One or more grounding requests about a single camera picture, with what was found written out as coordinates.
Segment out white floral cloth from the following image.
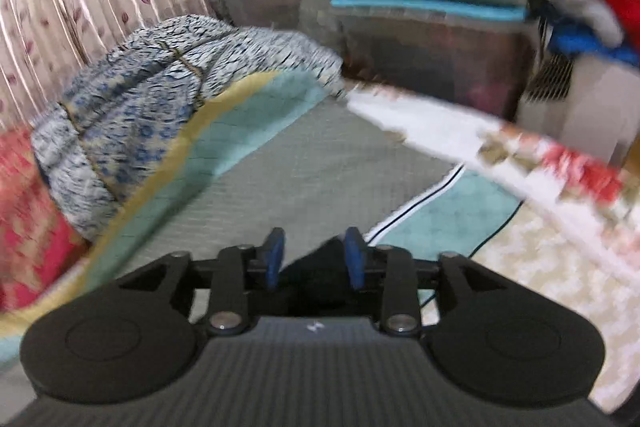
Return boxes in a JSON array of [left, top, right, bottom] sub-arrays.
[[346, 88, 640, 290]]

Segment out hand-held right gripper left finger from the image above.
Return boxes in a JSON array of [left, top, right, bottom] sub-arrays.
[[117, 228, 286, 337]]

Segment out white appliance with vent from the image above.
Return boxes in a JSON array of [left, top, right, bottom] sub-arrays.
[[517, 51, 640, 168]]

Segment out black pants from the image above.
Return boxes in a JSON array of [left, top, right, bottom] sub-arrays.
[[277, 239, 382, 319]]

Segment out white fluffy cloth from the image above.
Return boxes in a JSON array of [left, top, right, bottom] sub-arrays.
[[537, 0, 627, 46]]

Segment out red floral blanket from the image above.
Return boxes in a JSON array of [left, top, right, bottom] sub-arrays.
[[0, 127, 88, 314]]

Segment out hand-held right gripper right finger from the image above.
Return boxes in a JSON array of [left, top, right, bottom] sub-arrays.
[[345, 227, 506, 337]]

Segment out teal lid storage box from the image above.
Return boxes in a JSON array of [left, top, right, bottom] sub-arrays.
[[330, 0, 540, 118]]

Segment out striped patterned bedspread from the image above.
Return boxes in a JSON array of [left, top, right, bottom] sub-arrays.
[[0, 71, 640, 410]]

